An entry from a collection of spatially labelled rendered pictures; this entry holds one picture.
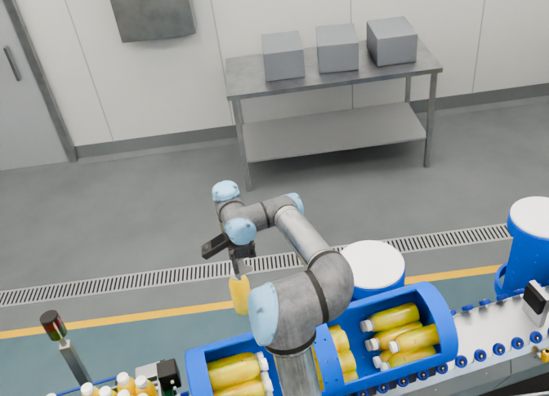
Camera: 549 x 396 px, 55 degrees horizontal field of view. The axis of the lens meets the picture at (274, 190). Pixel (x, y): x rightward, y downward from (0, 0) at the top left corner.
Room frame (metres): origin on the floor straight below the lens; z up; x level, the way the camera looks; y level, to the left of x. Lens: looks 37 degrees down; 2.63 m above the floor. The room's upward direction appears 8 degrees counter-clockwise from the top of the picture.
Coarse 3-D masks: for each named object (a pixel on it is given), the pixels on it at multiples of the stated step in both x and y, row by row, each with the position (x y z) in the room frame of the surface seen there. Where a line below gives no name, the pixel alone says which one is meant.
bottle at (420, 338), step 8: (416, 328) 1.12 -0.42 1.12; (424, 328) 1.11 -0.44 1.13; (432, 328) 1.10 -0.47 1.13; (400, 336) 1.09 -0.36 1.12; (408, 336) 1.08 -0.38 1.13; (416, 336) 1.08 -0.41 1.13; (424, 336) 1.08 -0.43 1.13; (432, 336) 1.08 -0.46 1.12; (400, 344) 1.07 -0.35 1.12; (408, 344) 1.06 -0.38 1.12; (416, 344) 1.06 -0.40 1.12; (424, 344) 1.06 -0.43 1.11; (432, 344) 1.07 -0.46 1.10; (408, 352) 1.05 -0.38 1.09
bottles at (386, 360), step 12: (360, 324) 1.21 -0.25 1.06; (408, 324) 1.16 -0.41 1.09; (420, 324) 1.15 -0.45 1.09; (384, 336) 1.12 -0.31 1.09; (396, 336) 1.12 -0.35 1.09; (372, 348) 1.11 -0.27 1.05; (384, 348) 1.10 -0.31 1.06; (432, 348) 1.07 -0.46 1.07; (384, 360) 1.08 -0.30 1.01; (396, 360) 1.04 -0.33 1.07; (408, 360) 1.03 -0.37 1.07; (264, 372) 1.06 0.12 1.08; (348, 372) 1.02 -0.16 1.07
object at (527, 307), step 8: (528, 288) 1.26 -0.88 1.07; (536, 288) 1.25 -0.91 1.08; (528, 296) 1.25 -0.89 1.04; (536, 296) 1.22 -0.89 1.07; (544, 296) 1.21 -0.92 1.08; (528, 304) 1.25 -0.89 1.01; (536, 304) 1.21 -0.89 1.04; (544, 304) 1.20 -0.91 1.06; (528, 312) 1.25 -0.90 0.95; (536, 312) 1.20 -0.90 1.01; (544, 312) 1.19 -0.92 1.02; (536, 320) 1.21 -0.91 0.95; (544, 320) 1.19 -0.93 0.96
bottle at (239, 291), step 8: (232, 280) 1.19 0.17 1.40; (240, 280) 1.19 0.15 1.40; (248, 280) 1.21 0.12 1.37; (232, 288) 1.18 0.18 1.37; (240, 288) 1.17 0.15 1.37; (248, 288) 1.19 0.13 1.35; (232, 296) 1.19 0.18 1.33; (240, 296) 1.17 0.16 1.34; (240, 304) 1.17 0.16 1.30; (240, 312) 1.18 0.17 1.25
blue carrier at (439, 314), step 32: (416, 288) 1.20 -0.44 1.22; (352, 320) 1.24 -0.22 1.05; (448, 320) 1.07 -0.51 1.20; (192, 352) 1.07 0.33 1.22; (224, 352) 1.15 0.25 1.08; (256, 352) 1.17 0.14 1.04; (320, 352) 1.01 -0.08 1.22; (352, 352) 1.16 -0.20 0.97; (448, 352) 1.02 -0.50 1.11; (192, 384) 0.95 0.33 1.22; (352, 384) 0.95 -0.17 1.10
